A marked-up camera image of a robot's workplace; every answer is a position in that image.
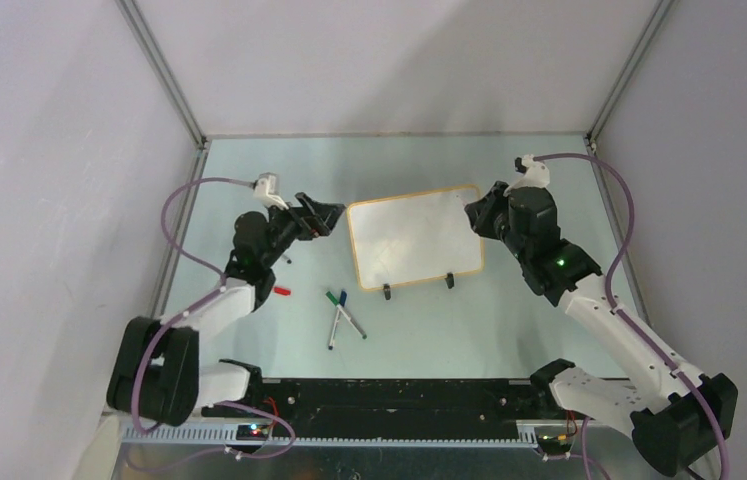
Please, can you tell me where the aluminium corner post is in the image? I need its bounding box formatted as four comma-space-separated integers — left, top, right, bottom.
586, 0, 678, 146
115, 0, 207, 150

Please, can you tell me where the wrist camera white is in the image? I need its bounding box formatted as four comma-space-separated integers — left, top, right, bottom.
510, 155, 550, 190
253, 172, 289, 210

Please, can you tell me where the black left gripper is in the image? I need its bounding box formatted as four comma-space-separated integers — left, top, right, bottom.
260, 192, 343, 268

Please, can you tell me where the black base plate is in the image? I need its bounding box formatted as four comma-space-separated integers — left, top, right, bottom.
201, 377, 597, 441

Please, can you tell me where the grey cable duct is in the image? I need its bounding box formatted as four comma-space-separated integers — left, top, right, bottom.
121, 423, 538, 448

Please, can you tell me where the aluminium frame rail front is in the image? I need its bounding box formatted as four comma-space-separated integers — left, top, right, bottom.
102, 377, 704, 429

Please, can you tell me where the green marker pen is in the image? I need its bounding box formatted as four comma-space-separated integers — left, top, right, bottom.
326, 291, 368, 340

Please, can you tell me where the left aluminium corner post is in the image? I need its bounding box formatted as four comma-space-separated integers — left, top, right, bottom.
115, 0, 207, 150

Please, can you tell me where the right aluminium corner post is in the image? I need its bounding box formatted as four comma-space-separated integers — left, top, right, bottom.
586, 0, 678, 146

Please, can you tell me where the blue marker pen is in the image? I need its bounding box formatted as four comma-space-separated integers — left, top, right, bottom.
327, 290, 347, 350

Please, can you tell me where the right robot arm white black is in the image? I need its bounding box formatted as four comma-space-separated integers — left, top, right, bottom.
464, 182, 738, 477

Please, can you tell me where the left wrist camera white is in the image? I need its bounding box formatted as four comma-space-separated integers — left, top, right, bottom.
253, 172, 289, 210

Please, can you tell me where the whiteboard with orange frame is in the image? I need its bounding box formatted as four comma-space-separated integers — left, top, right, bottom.
346, 184, 485, 291

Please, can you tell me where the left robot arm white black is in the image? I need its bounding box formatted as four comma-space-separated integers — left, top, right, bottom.
106, 193, 346, 426

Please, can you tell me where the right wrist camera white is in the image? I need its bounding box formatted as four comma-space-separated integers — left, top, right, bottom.
510, 155, 550, 190

